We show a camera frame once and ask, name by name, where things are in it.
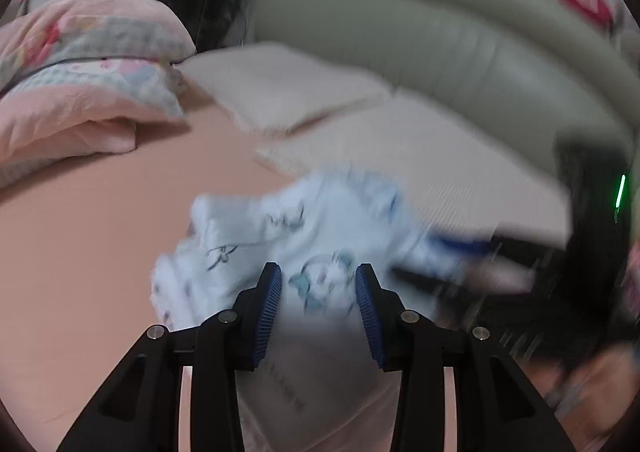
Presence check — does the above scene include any clear plastic storage bag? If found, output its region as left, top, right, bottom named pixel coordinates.
left=236, top=295, right=399, bottom=451

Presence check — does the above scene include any light blue cartoon print garment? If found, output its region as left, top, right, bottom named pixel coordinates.
left=151, top=170, right=464, bottom=330

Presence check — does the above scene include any person's right hand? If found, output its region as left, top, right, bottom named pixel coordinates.
left=521, top=344, right=639, bottom=451

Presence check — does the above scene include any beige pillow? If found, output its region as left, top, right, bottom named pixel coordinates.
left=257, top=91, right=570, bottom=244
left=177, top=42, right=393, bottom=136

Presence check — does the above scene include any pink bed sheet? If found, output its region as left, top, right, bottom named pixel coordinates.
left=1, top=94, right=286, bottom=451

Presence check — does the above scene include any grey-green padded headboard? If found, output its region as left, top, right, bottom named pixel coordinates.
left=246, top=0, right=639, bottom=172

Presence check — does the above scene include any pink folded quilt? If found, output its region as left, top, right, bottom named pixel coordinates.
left=1, top=0, right=195, bottom=186

